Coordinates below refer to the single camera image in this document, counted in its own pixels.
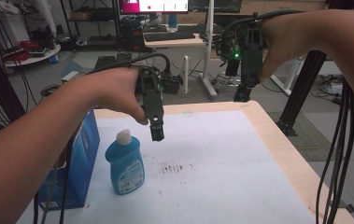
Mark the wooden desk with white legs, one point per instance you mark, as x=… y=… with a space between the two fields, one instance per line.
x=177 y=43

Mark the blue cardboard box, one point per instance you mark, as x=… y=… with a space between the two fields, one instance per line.
x=82 y=161

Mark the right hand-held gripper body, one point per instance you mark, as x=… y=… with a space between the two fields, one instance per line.
x=251 y=53

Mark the black aluminium frame stand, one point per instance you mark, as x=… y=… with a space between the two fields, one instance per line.
x=305 y=84

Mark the computer monitor with bright screen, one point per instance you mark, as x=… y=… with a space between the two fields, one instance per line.
x=152 y=5

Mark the office chair base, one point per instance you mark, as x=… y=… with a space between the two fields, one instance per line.
x=226 y=81

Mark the blue bottle with white cap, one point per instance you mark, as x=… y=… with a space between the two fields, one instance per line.
x=126 y=168

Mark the round white table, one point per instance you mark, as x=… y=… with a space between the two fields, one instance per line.
x=33 y=57

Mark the white upright panel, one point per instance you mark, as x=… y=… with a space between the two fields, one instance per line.
x=184 y=74

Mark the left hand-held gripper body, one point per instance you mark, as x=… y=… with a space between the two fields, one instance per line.
x=152 y=99

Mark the person's left hand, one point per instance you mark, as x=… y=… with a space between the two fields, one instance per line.
x=115 y=90

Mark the dark floor mat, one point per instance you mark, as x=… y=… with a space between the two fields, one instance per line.
x=308 y=140

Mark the dark computer monitor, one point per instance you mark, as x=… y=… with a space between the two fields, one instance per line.
x=215 y=4

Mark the white table mat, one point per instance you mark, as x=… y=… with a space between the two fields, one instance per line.
x=212 y=174

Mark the person's right hand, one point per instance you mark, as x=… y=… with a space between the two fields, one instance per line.
x=285 y=37

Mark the black keyboard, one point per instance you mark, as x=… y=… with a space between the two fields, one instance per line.
x=169 y=36

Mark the black metal shelf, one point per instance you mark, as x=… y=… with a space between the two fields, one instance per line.
x=87 y=18

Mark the small blue bottle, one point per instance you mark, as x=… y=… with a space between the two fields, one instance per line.
x=172 y=20

